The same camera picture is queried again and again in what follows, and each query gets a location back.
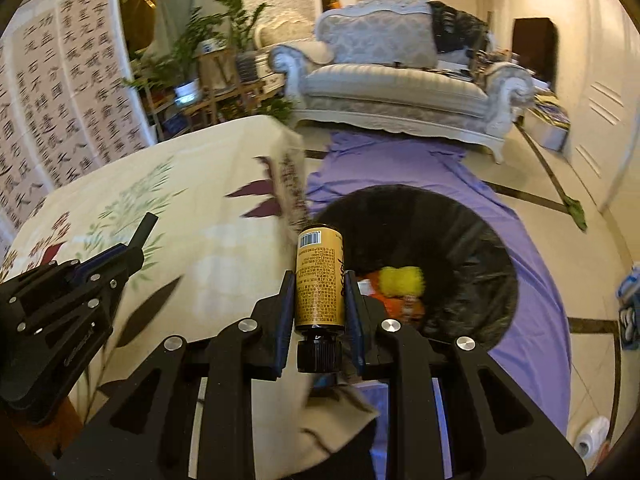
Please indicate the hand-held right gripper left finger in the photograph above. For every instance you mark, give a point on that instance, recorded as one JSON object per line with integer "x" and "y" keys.
{"x": 286, "y": 310}

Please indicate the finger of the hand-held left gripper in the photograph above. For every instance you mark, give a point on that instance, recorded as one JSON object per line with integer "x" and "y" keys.
{"x": 105, "y": 260}
{"x": 145, "y": 230}

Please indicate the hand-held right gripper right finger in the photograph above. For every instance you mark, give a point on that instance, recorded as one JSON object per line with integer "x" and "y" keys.
{"x": 352, "y": 315}

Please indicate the yellow bottle with black cap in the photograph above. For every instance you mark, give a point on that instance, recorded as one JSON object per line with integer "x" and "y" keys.
{"x": 317, "y": 285}

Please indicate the bin with black bag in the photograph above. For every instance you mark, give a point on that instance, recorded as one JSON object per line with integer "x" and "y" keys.
{"x": 450, "y": 240}

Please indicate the orange wrapper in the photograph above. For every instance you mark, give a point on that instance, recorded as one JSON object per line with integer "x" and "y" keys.
{"x": 395, "y": 307}

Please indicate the yellow fluffy ball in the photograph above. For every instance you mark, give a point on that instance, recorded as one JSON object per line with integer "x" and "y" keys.
{"x": 401, "y": 281}

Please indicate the floral cream tablecloth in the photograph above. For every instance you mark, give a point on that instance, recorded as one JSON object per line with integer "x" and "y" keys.
{"x": 200, "y": 200}

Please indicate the green plant in white pot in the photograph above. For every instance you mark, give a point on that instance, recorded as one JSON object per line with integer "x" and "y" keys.
{"x": 186, "y": 91}

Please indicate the calligraphy paper screen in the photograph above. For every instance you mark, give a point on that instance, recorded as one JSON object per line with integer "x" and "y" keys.
{"x": 60, "y": 110}

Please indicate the purple floor cloth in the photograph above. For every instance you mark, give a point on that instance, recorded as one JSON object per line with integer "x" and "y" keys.
{"x": 400, "y": 170}

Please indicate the wooden plant stand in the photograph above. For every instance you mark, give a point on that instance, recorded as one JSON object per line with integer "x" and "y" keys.
{"x": 215, "y": 85}

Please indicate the grey flower pot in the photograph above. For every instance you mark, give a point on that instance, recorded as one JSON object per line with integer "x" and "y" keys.
{"x": 247, "y": 66}

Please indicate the blue white porcelain pot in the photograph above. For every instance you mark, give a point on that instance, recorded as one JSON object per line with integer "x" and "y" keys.
{"x": 211, "y": 47}

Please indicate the tall green leafy plant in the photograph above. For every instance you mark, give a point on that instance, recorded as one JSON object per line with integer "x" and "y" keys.
{"x": 245, "y": 20}

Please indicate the ornate grey sofa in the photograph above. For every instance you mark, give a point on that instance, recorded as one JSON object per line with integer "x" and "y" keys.
{"x": 390, "y": 85}

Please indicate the grey curtain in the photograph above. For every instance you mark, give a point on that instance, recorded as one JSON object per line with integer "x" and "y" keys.
{"x": 195, "y": 0}

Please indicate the cream ornate armchair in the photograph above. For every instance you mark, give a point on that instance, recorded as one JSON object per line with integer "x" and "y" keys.
{"x": 280, "y": 30}

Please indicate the green rag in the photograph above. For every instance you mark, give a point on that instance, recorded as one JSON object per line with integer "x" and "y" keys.
{"x": 576, "y": 214}

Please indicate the white box with patterned cloth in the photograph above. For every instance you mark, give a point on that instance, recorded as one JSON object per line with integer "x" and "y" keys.
{"x": 547, "y": 130}

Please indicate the white blue sneaker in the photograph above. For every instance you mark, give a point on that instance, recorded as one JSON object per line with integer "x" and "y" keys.
{"x": 631, "y": 310}

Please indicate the black cloth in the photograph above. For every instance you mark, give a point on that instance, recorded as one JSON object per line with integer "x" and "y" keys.
{"x": 457, "y": 27}

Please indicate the dark wooden cabinet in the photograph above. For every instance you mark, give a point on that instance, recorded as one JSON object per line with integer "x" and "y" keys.
{"x": 535, "y": 55}

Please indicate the white panelled door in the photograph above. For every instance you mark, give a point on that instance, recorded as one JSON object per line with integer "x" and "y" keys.
{"x": 607, "y": 85}

